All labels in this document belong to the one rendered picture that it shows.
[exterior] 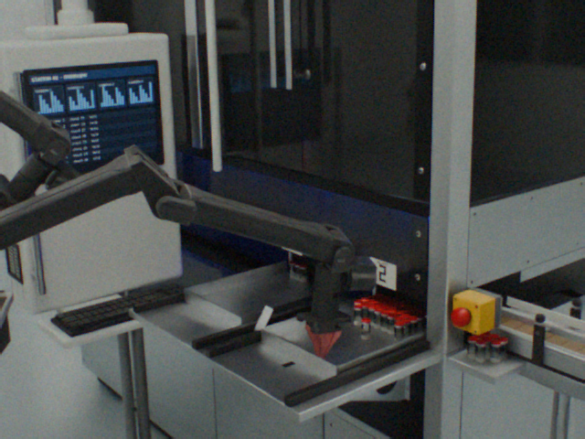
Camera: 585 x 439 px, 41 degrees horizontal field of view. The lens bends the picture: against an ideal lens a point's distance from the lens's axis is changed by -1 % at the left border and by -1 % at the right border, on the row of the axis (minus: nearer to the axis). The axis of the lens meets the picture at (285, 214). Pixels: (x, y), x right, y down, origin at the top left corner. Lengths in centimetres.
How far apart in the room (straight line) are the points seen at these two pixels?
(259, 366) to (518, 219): 68
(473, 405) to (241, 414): 88
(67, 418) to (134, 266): 119
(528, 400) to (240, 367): 78
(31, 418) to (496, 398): 209
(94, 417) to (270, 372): 181
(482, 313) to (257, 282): 75
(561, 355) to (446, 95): 58
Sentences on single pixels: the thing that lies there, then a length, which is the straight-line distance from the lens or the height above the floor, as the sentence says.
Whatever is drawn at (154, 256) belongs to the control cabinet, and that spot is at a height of 89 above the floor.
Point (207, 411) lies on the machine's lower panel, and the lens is 275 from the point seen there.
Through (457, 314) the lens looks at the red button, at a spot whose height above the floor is 101.
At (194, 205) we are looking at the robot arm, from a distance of 141.
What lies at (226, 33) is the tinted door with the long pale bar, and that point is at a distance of 225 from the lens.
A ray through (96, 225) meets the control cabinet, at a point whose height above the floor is 103.
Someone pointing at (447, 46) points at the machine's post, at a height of 154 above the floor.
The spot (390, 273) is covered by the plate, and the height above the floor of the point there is 103.
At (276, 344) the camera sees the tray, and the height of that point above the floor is 89.
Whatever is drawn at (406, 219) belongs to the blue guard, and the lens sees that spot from 177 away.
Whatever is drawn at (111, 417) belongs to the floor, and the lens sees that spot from 342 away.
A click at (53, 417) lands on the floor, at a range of 349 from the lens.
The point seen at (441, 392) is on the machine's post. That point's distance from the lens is 184.
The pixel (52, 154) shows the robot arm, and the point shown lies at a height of 133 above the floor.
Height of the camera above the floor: 165
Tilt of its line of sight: 15 degrees down
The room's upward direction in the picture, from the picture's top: 1 degrees counter-clockwise
